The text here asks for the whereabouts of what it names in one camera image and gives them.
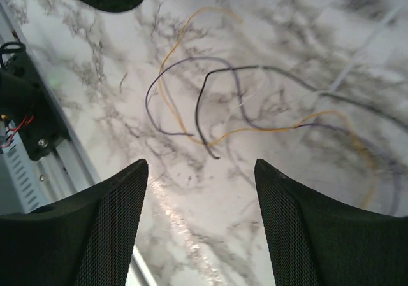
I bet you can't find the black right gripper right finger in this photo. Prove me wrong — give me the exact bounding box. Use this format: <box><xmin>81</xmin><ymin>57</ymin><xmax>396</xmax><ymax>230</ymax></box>
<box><xmin>254</xmin><ymin>159</ymin><xmax>407</xmax><ymax>285</ymax></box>

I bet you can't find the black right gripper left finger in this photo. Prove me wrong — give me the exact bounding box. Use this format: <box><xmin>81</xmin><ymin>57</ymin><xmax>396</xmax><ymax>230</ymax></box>
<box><xmin>1</xmin><ymin>159</ymin><xmax>149</xmax><ymax>285</ymax></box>

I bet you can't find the yellow wire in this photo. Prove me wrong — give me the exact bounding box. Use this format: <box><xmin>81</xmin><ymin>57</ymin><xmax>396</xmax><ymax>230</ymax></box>
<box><xmin>158</xmin><ymin>7</ymin><xmax>379</xmax><ymax>209</ymax></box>

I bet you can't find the black wire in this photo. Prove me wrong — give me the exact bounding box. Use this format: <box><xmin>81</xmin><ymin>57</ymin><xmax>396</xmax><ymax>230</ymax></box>
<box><xmin>196</xmin><ymin>65</ymin><xmax>408</xmax><ymax>159</ymax></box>

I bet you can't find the white zip tie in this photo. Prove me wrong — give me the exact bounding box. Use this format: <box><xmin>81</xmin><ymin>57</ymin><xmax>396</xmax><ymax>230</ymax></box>
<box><xmin>331</xmin><ymin>2</ymin><xmax>408</xmax><ymax>91</ymax></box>

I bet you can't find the blue slotted cable duct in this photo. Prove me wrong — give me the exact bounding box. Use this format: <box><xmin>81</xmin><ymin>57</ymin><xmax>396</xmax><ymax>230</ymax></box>
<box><xmin>1</xmin><ymin>146</ymin><xmax>47</xmax><ymax>215</ymax></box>

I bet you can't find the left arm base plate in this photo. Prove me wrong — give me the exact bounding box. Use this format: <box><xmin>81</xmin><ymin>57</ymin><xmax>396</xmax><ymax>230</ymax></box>
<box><xmin>1</xmin><ymin>41</ymin><xmax>69</xmax><ymax>161</ymax></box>

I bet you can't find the purple wire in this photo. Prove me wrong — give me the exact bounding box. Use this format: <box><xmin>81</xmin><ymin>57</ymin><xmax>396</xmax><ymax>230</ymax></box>
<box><xmin>145</xmin><ymin>56</ymin><xmax>402</xmax><ymax>215</ymax></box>

